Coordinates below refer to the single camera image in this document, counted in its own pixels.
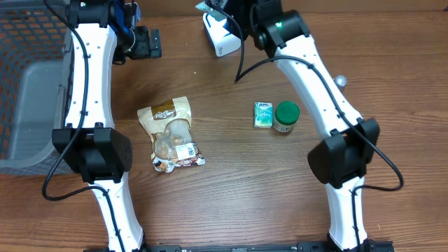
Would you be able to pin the yellow oil bottle silver cap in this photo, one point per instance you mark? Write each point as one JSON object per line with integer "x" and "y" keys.
{"x": 341, "y": 82}

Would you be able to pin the green lid white jar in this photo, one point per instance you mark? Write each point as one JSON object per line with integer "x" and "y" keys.
{"x": 285, "y": 117}

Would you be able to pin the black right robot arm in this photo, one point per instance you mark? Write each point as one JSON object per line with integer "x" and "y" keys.
{"x": 348, "y": 141}

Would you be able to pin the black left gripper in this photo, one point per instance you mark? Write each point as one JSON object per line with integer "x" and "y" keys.
{"x": 145, "y": 51}

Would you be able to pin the brown cardboard back panel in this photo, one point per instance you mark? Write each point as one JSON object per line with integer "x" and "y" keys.
{"x": 168, "y": 8}

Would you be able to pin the teal snack packet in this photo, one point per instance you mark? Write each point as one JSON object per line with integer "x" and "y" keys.
{"x": 206, "y": 7}

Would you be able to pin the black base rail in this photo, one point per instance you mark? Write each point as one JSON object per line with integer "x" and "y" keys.
{"x": 238, "y": 248}

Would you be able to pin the green white Kleenex tissue pack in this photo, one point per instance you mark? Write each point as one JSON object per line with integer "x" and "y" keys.
{"x": 263, "y": 115}

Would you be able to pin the brown snack packet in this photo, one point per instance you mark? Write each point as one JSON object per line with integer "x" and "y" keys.
{"x": 168, "y": 122}

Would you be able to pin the white labelled snack packet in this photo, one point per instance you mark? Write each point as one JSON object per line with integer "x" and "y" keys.
{"x": 166, "y": 158}

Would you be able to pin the white barcode scanner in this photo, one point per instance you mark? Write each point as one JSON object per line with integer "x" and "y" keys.
{"x": 222, "y": 41}

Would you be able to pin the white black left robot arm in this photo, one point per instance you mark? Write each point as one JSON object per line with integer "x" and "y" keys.
{"x": 104, "y": 34}

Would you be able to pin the grey plastic mesh basket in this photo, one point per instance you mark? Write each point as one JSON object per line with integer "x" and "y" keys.
{"x": 36, "y": 84}

